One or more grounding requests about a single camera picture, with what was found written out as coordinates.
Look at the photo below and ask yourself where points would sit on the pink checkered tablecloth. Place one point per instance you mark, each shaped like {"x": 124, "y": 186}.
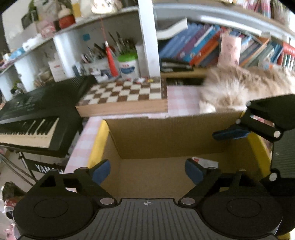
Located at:
{"x": 181, "y": 101}

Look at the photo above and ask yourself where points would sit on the white green lid jar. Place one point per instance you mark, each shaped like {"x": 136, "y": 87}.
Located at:
{"x": 128, "y": 65}

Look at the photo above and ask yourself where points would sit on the black electronic keyboard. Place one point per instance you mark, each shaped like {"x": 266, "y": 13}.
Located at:
{"x": 44, "y": 121}

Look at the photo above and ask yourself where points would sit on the white bookshelf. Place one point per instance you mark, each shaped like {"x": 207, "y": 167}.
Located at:
{"x": 138, "y": 23}

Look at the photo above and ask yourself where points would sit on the fluffy orange white cat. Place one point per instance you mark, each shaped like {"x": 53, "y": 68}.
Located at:
{"x": 229, "y": 88}

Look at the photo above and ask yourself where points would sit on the pink cartoon cup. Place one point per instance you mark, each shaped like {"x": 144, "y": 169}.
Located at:
{"x": 230, "y": 48}

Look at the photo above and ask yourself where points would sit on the wooden chessboard box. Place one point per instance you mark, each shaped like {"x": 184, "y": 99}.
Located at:
{"x": 140, "y": 96}

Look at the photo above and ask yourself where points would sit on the yellow cardboard box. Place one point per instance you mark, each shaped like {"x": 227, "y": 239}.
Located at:
{"x": 147, "y": 156}

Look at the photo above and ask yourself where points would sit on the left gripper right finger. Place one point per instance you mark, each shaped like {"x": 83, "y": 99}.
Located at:
{"x": 204, "y": 180}

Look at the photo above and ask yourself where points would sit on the red tassel ornament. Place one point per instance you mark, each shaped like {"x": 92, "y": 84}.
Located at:
{"x": 111, "y": 63}

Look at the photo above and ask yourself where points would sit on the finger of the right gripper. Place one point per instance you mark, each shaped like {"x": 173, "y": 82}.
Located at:
{"x": 229, "y": 134}

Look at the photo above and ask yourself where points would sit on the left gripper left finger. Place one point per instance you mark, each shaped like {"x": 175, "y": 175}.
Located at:
{"x": 90, "y": 180}

